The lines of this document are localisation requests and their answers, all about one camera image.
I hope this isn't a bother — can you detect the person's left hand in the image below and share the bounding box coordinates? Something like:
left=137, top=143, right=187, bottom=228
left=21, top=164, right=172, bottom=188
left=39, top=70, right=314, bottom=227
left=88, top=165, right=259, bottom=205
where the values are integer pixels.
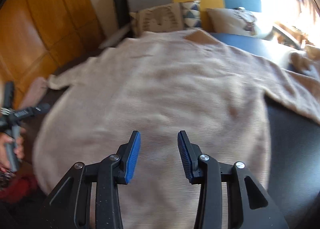
left=0, top=128, right=25, bottom=169

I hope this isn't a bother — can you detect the red cloth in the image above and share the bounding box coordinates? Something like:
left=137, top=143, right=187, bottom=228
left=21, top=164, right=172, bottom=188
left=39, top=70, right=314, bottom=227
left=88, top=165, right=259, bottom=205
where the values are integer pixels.
left=0, top=174, right=38, bottom=203

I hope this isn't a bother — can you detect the pinkish beige knit sweater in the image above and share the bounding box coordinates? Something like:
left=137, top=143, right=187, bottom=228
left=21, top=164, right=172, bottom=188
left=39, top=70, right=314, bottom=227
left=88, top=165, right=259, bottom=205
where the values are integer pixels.
left=24, top=29, right=320, bottom=229

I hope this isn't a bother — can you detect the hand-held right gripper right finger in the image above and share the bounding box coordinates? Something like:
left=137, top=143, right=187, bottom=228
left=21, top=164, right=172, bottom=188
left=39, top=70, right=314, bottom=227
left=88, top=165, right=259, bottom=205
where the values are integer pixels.
left=177, top=130, right=289, bottom=229

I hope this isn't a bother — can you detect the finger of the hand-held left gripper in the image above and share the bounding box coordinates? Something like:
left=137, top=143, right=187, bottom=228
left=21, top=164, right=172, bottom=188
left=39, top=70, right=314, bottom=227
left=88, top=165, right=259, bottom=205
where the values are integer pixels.
left=14, top=103, right=52, bottom=122
left=4, top=81, right=15, bottom=115

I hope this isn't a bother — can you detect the wooden wardrobe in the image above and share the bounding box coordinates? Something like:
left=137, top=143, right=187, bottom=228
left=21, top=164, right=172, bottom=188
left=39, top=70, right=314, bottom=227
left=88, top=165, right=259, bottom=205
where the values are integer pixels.
left=0, top=0, right=105, bottom=110

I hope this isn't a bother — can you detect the deer print pillow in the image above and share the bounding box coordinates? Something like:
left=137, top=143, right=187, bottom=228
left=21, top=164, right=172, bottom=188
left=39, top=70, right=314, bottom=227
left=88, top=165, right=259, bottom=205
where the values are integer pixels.
left=206, top=7, right=274, bottom=41

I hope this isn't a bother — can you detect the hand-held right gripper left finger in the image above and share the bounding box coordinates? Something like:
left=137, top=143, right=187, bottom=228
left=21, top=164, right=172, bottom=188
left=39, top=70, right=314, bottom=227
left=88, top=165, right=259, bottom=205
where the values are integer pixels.
left=41, top=130, right=142, bottom=229

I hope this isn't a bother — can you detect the black rolled mat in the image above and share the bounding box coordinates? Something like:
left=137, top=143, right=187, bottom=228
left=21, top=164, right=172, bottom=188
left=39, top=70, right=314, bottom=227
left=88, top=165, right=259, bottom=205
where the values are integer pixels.
left=112, top=0, right=133, bottom=37

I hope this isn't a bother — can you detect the tiger print pillow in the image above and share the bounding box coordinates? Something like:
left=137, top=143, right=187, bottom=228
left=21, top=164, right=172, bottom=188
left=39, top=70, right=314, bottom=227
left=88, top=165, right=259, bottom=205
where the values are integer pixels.
left=129, top=0, right=203, bottom=36

